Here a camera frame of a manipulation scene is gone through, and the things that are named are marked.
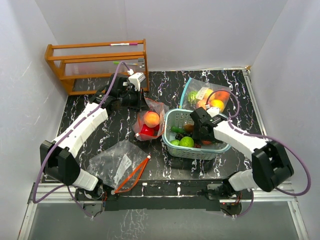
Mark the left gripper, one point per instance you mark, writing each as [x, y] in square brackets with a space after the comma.
[140, 98]

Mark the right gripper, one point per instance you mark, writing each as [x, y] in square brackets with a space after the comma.
[197, 135]

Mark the pink peach toy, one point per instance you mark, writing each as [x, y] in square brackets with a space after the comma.
[201, 104]

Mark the green custard apple toy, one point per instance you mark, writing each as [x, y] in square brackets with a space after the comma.
[192, 97]

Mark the blue zipper plastic bag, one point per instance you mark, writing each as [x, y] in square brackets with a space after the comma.
[201, 87]

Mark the orange yellow peach toy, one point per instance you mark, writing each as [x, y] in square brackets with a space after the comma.
[151, 119]

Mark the yellow pear toy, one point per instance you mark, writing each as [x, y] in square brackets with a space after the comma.
[207, 95]

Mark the orange pumpkin toy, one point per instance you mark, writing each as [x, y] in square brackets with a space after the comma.
[222, 96]

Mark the orange zipper bag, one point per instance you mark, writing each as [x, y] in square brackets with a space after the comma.
[120, 166]
[161, 109]

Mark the pink red dragonfruit toy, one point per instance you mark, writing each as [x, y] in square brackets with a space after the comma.
[149, 131]

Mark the red apple toy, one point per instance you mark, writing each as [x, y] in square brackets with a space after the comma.
[156, 128]

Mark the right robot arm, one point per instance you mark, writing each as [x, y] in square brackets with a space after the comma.
[270, 164]

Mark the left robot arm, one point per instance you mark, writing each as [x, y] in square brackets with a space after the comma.
[58, 157]

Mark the brown kiwi toy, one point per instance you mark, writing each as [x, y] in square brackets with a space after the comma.
[189, 128]

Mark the green fruit toy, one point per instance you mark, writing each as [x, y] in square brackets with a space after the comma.
[175, 142]
[187, 142]

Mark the dark grape bunch toy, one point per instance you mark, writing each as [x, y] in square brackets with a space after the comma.
[179, 136]

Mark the light blue plastic basket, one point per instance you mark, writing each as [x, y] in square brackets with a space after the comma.
[178, 118]

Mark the green cucumber toy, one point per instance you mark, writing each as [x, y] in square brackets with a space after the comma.
[177, 130]

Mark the green marker pen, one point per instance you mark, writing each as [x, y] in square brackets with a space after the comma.
[130, 64]

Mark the wooden shelf rack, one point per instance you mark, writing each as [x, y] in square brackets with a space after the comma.
[79, 66]

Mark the pink white marker pen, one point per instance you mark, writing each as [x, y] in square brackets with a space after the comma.
[124, 44]

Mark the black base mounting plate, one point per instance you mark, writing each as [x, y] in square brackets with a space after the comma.
[166, 194]

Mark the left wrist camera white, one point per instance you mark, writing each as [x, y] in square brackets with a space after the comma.
[135, 79]

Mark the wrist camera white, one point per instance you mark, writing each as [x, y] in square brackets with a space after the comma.
[212, 110]
[135, 79]

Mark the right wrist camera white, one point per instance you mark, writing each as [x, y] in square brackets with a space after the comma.
[212, 110]

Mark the aluminium rail frame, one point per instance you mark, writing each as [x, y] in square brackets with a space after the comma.
[60, 216]

